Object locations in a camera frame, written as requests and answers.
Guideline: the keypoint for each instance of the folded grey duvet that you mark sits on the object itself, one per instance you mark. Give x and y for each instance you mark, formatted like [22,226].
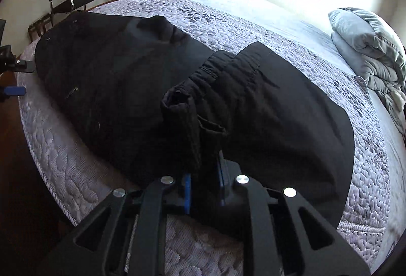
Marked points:
[374,52]

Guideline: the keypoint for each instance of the small dark wooden stool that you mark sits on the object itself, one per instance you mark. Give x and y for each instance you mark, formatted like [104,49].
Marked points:
[40,27]

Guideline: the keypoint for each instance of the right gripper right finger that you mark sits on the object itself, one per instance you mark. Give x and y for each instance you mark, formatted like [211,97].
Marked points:
[281,233]

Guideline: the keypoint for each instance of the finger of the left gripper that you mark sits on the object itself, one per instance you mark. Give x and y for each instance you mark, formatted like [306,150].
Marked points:
[24,66]
[14,91]

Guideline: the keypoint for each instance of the black quilted pants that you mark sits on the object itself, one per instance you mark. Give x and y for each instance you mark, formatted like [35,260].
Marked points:
[151,101]

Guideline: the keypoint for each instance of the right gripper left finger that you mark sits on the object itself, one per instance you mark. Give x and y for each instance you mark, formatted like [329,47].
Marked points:
[125,234]

